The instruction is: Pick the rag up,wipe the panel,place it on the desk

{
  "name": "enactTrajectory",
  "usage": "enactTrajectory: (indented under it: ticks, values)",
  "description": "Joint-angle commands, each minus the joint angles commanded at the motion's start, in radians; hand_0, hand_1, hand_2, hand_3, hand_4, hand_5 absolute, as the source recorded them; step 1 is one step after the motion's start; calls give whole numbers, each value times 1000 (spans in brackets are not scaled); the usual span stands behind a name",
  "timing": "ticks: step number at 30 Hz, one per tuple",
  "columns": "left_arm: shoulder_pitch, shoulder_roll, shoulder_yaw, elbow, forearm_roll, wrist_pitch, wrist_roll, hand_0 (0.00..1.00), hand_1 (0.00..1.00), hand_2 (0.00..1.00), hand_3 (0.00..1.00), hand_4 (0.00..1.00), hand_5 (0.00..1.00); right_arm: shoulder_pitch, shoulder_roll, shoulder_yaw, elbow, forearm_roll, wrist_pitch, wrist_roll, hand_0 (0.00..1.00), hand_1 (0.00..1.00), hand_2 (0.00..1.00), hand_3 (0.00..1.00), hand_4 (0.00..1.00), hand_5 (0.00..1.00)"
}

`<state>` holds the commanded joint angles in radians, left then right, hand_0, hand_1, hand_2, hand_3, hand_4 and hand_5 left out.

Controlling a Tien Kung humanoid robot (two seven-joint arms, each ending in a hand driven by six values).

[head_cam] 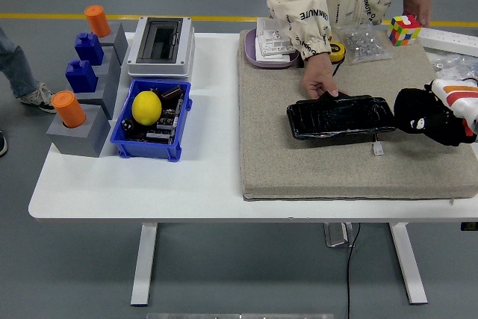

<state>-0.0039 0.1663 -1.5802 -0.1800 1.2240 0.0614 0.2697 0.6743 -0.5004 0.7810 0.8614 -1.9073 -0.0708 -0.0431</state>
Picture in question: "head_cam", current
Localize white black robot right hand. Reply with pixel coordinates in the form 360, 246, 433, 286
424, 78, 478, 123

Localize person's right hand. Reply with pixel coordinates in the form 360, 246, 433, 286
301, 53, 340, 100

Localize person's left hand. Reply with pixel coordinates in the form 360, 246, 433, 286
402, 0, 432, 28

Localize black rag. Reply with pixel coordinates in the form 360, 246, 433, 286
394, 87, 478, 147

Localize glossy black panel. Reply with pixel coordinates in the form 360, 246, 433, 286
286, 90, 397, 141

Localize colourful puzzle cube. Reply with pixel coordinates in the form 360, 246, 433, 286
386, 15, 422, 47

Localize yellow tape measure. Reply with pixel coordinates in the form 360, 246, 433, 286
328, 40, 346, 62

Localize clear bags of small parts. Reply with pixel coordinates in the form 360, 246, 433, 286
427, 52, 478, 83

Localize white perforated bar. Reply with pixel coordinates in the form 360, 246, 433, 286
417, 27, 478, 58

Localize white plastic socket parts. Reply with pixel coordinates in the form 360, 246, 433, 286
255, 16, 298, 61

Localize clear bag of screws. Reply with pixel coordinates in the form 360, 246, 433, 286
335, 23, 394, 65

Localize purple tray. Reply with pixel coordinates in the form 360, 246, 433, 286
244, 28, 301, 69

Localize grey-brown mat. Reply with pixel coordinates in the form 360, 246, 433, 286
238, 28, 478, 202

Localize dark brown cylinder capacitor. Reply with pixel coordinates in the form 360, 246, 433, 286
161, 85, 184, 102

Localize dark circuit board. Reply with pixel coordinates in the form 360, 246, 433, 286
121, 85, 186, 146

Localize metal box under table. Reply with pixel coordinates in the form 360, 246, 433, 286
323, 223, 356, 248

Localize white table leg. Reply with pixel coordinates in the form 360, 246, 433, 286
129, 223, 159, 307
388, 223, 429, 305

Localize yellow lemon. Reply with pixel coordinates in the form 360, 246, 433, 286
131, 90, 163, 126

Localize blue plastic bin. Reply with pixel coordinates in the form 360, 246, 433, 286
110, 78, 193, 163

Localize grey block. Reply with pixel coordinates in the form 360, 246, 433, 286
46, 104, 112, 158
87, 22, 129, 66

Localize orange cylinder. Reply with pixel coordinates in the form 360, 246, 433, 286
84, 4, 112, 39
51, 90, 87, 128

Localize blue bottle-shaped block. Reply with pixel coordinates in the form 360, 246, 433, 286
64, 59, 99, 94
73, 32, 105, 66

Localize white wire connector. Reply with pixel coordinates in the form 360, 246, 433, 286
371, 135, 385, 158

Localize grey electrical enclosure box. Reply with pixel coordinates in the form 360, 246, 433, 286
126, 16, 196, 81

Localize black floor cable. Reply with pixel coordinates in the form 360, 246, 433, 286
345, 223, 362, 319

